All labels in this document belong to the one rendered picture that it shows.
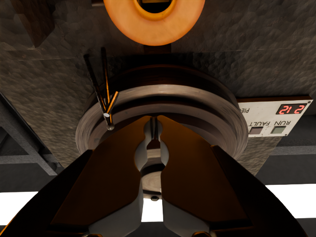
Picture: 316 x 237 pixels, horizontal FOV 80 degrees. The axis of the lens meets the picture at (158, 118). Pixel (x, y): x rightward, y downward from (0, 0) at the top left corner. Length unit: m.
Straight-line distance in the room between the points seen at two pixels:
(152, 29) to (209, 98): 0.18
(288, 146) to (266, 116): 5.47
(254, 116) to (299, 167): 8.76
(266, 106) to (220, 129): 0.26
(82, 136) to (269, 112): 0.58
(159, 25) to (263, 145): 0.70
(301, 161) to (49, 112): 9.40
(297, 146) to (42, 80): 6.12
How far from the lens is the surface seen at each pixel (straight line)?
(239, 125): 0.50
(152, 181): 0.50
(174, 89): 0.39
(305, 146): 6.45
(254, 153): 0.94
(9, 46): 0.40
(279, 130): 0.81
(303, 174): 9.34
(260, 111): 0.70
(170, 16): 0.35
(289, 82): 0.69
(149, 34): 0.36
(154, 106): 0.39
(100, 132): 0.47
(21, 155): 6.53
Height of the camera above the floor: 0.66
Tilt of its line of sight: 47 degrees up
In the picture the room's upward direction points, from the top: 176 degrees clockwise
